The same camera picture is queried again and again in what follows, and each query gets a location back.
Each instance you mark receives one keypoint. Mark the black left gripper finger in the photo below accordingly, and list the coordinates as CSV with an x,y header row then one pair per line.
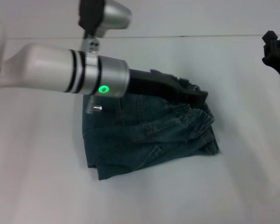
x,y
199,98

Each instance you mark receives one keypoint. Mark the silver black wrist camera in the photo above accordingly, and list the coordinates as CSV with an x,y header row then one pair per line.
x,y
107,16

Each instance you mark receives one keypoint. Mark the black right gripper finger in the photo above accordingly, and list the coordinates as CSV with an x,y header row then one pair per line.
x,y
270,57
270,37

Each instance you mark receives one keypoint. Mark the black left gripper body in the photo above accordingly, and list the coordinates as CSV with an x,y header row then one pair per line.
x,y
154,85

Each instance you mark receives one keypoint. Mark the blue denim shorts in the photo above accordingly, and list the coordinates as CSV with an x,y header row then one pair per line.
x,y
140,144

